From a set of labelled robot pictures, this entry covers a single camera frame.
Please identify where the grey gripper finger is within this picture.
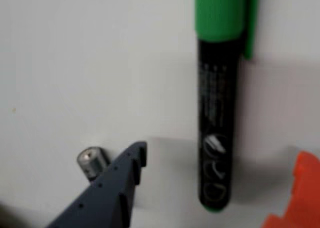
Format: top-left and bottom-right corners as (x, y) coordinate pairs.
(46, 141), (148, 228)

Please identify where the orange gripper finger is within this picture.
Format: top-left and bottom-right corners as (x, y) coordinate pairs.
(259, 150), (320, 228)

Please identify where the green marker with black barrel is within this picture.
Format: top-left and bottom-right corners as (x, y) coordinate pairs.
(194, 0), (260, 214)

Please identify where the black AAA battery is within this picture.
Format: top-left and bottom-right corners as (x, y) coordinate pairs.
(76, 146), (111, 183)

